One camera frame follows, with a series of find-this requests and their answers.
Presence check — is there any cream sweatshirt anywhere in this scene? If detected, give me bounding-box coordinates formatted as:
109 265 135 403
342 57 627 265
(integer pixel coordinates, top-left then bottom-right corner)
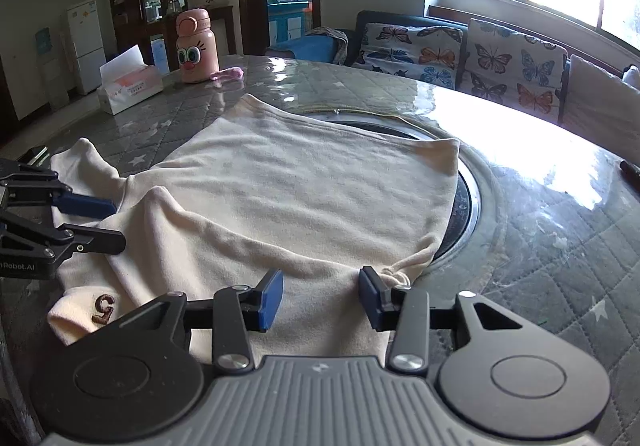
48 95 459 357

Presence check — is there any black smartphone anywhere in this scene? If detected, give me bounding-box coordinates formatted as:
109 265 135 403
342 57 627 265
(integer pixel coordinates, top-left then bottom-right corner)
16 145 50 166

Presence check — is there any round black induction cooktop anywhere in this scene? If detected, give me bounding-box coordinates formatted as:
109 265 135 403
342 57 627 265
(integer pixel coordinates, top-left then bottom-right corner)
306 109 508 281

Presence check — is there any white tissue box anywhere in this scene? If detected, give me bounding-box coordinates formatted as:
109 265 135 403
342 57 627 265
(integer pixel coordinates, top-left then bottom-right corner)
98 45 164 116

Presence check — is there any water dispenser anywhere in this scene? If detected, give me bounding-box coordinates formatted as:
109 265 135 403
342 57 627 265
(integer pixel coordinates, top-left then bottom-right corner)
35 27 70 111

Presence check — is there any white refrigerator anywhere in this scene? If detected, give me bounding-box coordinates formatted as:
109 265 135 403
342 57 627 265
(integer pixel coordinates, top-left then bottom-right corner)
64 0 106 95

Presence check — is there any pink cartoon water bottle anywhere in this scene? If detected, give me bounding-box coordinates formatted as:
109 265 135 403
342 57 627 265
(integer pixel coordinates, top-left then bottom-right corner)
176 8 220 83

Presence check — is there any butterfly cushion left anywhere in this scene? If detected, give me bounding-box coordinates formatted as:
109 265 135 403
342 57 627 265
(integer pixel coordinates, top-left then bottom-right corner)
352 24 464 90

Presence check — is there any butterfly cushion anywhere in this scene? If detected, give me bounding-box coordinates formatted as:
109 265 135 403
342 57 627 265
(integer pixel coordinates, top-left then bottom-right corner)
457 18 568 124
352 24 464 90

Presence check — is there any black remote control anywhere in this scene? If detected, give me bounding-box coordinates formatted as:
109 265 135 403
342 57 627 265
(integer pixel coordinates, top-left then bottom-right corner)
620 160 640 194

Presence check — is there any butterfly cushion middle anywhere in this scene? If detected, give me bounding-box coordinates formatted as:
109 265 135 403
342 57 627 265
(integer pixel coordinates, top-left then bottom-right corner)
457 18 568 124

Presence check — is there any blue blanket on sofa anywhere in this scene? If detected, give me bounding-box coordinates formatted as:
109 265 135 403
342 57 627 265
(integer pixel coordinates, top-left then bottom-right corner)
265 27 355 65

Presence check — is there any dark blue sofa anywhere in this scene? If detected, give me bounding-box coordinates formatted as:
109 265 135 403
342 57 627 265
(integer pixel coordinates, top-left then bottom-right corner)
264 9 640 92

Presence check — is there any white plush toy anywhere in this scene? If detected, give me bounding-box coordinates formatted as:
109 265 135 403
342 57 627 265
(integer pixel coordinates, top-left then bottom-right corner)
622 65 640 90

